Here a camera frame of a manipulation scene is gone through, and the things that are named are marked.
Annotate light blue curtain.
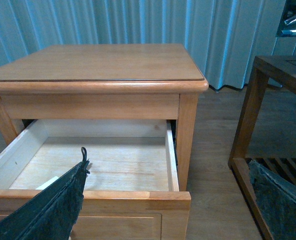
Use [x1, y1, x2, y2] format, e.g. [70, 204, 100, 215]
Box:
[0, 0, 296, 90]

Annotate dark wooden side table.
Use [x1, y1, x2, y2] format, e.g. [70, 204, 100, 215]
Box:
[228, 55, 296, 240]

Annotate wooden drawer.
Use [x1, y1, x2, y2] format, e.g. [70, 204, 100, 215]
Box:
[0, 119, 191, 240]

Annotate dark shiny object top right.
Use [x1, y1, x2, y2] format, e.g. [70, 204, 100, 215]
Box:
[276, 0, 296, 37]

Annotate white charger adapter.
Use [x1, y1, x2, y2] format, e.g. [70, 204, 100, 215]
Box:
[36, 176, 59, 190]

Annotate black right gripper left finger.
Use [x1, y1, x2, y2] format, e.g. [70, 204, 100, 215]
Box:
[0, 160, 89, 240]

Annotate light wooden nightstand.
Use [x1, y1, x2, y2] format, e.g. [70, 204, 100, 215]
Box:
[0, 43, 210, 240]

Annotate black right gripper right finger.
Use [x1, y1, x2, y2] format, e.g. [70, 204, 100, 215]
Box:
[249, 160, 296, 240]

